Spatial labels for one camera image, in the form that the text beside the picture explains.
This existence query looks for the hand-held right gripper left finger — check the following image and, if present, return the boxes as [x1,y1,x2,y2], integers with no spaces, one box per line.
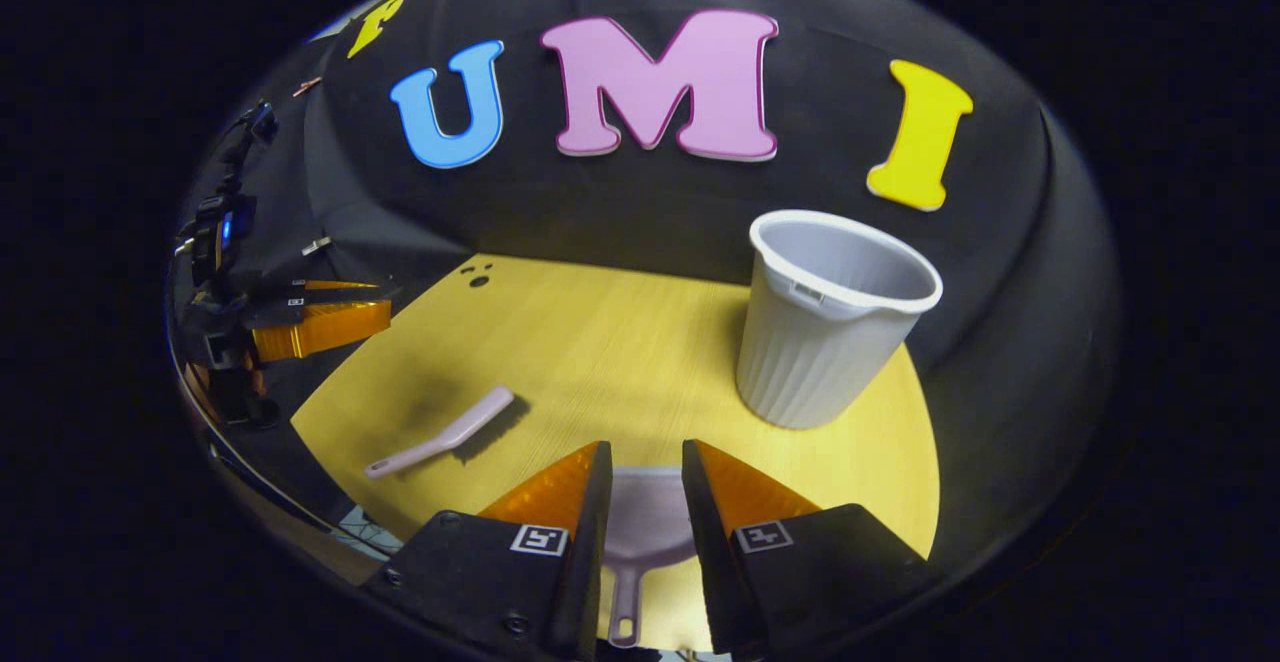
[362,440,614,662]

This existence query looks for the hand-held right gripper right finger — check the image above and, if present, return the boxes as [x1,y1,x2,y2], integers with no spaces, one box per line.
[682,439,936,661]

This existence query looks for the pale purple dustpan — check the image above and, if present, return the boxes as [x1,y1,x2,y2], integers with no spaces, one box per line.
[600,467,701,649]

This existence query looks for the small pale pink broom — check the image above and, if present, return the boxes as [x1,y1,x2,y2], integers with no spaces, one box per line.
[363,386,531,481]

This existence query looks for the white ribbed garbage bin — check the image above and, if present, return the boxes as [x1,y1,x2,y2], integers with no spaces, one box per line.
[736,209,944,431]

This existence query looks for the yellow wooden desktop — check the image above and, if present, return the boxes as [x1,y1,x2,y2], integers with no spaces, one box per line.
[290,254,941,655]

